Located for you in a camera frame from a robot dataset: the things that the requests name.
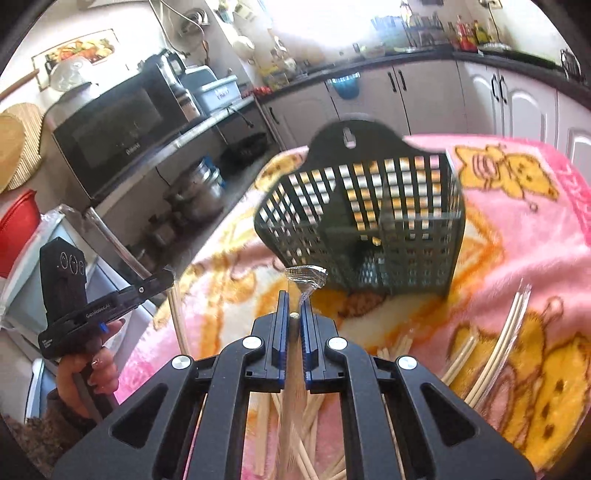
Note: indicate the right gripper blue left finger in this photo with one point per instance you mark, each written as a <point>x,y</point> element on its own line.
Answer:
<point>281,320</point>

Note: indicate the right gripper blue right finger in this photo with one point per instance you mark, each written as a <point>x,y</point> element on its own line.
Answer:
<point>309,344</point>

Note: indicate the wooden chopsticks pair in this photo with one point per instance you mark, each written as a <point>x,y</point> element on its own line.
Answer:
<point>295,417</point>

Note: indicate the red plastic basin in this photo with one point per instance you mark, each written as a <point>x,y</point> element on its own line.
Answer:
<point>19,221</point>

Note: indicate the dark green utensil basket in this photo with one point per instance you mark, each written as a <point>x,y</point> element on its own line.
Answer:
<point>378,213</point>

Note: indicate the stainless steel pot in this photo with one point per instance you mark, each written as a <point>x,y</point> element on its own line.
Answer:
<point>198,193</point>

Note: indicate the wrapped chopsticks on blanket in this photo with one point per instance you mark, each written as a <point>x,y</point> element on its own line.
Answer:
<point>474,351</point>

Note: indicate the black microwave oven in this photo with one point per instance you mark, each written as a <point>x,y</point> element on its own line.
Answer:
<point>91,149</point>

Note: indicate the pink cartoon bear blanket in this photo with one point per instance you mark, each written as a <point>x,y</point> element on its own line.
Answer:
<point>527,219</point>

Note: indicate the light blue storage box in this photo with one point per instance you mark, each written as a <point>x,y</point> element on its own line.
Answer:
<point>217,95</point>

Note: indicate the blue plastic hanging bin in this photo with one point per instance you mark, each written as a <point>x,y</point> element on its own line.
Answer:
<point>346,87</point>

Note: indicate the fruit picture on wall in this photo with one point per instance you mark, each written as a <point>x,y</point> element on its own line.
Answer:
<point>94,47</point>

